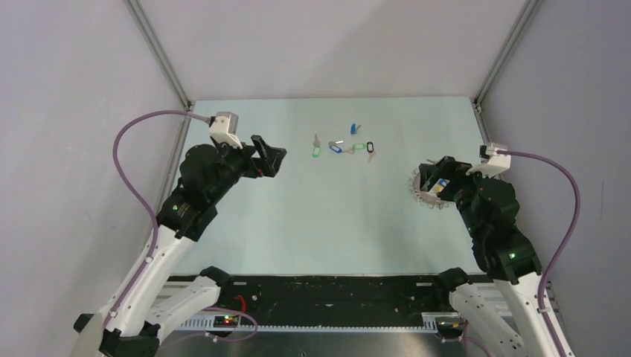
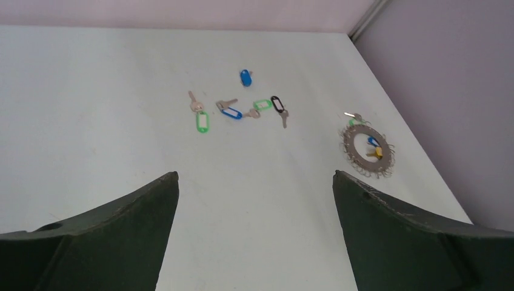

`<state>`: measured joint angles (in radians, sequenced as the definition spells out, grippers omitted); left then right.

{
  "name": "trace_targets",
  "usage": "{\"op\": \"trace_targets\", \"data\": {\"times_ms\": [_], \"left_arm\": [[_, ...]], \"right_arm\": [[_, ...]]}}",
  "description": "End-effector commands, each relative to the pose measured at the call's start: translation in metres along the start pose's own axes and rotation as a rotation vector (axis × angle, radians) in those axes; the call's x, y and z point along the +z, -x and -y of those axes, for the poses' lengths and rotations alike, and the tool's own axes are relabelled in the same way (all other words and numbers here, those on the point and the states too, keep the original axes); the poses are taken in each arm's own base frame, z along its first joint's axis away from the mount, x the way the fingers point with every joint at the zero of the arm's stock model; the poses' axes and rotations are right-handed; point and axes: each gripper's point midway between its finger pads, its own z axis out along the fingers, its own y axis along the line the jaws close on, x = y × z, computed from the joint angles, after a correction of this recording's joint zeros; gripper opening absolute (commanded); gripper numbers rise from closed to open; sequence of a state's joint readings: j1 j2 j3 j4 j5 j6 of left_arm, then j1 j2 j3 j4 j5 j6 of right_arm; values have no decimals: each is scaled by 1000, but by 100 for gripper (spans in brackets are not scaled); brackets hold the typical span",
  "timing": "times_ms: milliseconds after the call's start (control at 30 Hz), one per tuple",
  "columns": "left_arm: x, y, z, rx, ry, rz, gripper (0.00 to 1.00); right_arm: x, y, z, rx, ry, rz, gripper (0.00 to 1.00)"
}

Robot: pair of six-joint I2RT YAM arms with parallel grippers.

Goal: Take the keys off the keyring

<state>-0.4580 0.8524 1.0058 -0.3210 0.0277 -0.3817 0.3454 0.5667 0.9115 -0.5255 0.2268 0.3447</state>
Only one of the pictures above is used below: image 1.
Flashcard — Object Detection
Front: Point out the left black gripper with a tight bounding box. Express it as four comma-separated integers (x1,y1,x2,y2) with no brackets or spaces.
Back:
208,135,286,204

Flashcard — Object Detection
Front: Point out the blue tag key centre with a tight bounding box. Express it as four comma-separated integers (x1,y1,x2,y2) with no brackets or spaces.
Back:
328,141,344,153

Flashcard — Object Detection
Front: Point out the green tag key left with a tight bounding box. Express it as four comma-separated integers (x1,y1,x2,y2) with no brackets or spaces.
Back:
312,134,321,158

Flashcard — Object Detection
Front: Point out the white slotted cable duct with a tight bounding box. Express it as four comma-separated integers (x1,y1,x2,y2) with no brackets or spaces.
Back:
176,315,464,333

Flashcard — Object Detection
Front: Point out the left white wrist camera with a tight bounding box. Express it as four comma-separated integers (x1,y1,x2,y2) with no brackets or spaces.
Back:
209,112,243,149

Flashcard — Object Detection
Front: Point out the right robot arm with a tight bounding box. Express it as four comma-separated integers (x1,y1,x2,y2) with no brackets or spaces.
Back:
417,146,574,356

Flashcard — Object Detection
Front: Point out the green tag key centre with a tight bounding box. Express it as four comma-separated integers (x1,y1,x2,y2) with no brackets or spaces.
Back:
343,143,367,154

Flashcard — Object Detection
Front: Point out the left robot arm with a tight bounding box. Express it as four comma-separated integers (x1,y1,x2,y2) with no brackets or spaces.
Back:
71,135,287,356

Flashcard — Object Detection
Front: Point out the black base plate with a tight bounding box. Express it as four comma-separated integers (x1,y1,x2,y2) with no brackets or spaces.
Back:
167,274,494,329

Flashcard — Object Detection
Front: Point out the perforated metal ring disc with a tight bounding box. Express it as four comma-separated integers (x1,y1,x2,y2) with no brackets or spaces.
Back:
409,169,450,210

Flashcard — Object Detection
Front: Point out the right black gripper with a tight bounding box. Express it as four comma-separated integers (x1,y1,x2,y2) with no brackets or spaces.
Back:
417,154,496,237

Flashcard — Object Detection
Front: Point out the blue tag key far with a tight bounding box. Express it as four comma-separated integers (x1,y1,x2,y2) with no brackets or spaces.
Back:
350,123,362,135

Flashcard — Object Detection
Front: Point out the green tag key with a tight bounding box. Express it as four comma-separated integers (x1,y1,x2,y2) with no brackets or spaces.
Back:
312,134,321,158
343,143,367,154

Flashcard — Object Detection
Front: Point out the black tag key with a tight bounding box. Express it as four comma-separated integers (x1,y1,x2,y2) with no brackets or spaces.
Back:
366,141,376,163

